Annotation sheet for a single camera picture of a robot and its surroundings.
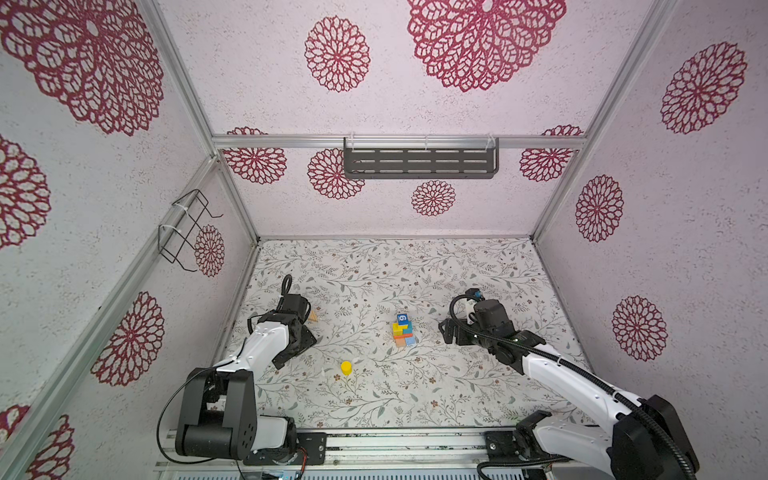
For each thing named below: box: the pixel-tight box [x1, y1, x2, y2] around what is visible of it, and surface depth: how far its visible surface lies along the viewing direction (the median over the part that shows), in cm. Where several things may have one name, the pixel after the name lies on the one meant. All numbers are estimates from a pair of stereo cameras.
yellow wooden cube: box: [392, 322, 408, 336], surface depth 91 cm
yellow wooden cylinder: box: [341, 361, 353, 376], surface depth 87 cm
